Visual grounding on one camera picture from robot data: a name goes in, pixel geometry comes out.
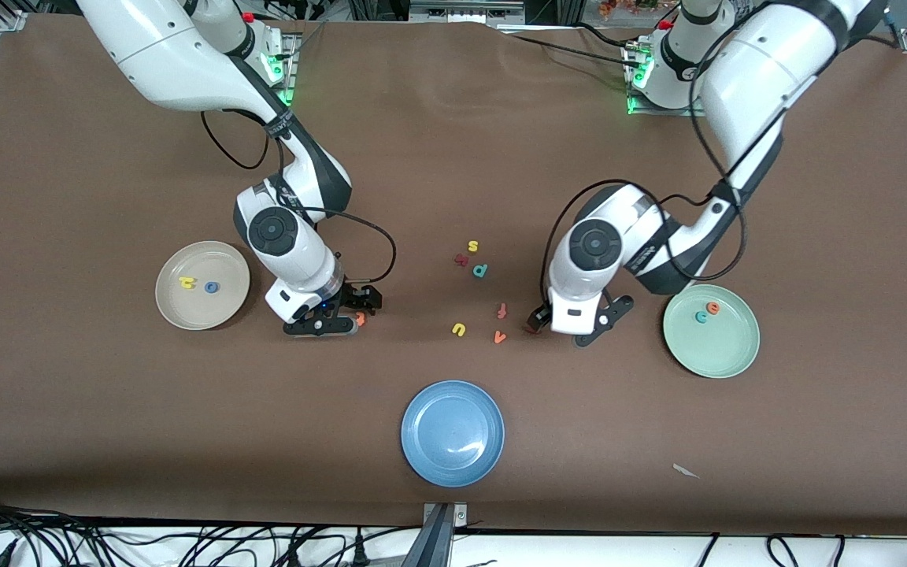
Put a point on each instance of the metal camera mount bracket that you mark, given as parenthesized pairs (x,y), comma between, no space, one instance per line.
(442,535)

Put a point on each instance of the silver metal bracket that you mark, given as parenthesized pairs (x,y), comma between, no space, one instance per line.
(461,12)

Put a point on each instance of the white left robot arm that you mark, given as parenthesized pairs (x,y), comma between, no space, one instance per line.
(760,79)

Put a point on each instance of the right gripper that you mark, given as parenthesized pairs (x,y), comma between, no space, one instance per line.
(356,298)

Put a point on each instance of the black power plug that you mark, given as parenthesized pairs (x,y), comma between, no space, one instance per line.
(292,555)
(359,551)

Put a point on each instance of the white paper scrap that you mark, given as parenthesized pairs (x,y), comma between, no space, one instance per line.
(686,471)

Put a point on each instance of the blue plate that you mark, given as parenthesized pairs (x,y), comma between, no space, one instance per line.
(453,433)

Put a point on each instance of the orange flowers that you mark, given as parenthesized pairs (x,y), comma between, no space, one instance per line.
(627,6)

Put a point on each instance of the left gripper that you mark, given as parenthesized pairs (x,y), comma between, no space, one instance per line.
(538,318)

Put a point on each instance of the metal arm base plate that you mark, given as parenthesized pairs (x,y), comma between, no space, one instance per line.
(630,111)
(290,71)

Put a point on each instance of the green plate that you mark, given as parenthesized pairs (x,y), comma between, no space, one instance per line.
(725,346)

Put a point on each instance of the beige brown plate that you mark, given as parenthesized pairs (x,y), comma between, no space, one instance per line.
(201,311)

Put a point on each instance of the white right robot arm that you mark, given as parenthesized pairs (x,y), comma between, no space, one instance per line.
(170,55)

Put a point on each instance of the teal foam letter p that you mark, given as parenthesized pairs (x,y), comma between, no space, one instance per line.
(480,270)

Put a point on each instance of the brown table cover sheet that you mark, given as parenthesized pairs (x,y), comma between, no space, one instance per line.
(422,157)

